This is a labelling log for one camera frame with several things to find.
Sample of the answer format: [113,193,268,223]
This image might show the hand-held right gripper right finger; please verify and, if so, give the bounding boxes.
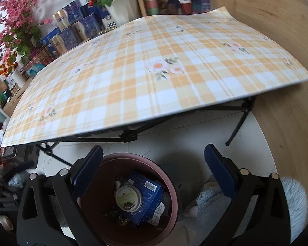
[204,143,290,246]

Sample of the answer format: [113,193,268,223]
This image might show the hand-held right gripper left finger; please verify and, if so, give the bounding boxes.
[16,145,104,246]

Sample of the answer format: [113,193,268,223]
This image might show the brown round trash bin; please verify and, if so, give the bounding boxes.
[78,153,180,246]

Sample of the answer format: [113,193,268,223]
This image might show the gold foil wrapper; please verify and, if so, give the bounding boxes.
[105,209,130,226]

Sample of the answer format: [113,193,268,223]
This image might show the blue cardboard box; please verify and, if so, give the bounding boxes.
[115,170,165,226]

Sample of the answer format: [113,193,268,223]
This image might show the round cup lid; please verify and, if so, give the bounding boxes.
[115,184,143,212]

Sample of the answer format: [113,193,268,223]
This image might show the white printed plastic wrapper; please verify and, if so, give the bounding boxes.
[146,202,166,226]

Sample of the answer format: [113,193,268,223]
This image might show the yellow plaid floral tablecloth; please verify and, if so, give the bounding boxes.
[1,6,308,148]

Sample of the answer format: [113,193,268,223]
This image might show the brown box teal picture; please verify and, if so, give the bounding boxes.
[23,49,54,79]

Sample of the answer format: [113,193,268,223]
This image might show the artificial orange flowers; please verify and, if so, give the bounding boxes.
[0,54,20,77]

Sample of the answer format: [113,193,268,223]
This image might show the gold and blue patterned box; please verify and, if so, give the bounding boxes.
[53,0,85,30]
[72,13,104,43]
[50,27,82,55]

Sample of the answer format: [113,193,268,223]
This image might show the blue box white lettering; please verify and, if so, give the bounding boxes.
[40,28,61,47]

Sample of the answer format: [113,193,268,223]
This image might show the golden scalloped metal tray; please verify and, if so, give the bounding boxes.
[98,27,118,35]

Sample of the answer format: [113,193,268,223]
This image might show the blue box white label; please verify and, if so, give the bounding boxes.
[96,5,118,30]

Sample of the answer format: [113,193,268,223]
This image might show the white flower pot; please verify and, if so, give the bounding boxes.
[104,0,141,26]

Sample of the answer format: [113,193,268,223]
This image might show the purple printed box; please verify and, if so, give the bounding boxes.
[192,0,211,14]

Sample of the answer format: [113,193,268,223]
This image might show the red paper cup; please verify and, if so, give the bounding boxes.
[179,0,193,14]

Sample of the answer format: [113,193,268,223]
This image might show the artificial pink blossom tree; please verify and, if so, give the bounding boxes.
[0,0,54,64]

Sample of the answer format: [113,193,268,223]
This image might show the black folding table frame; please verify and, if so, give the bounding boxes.
[33,96,256,167]

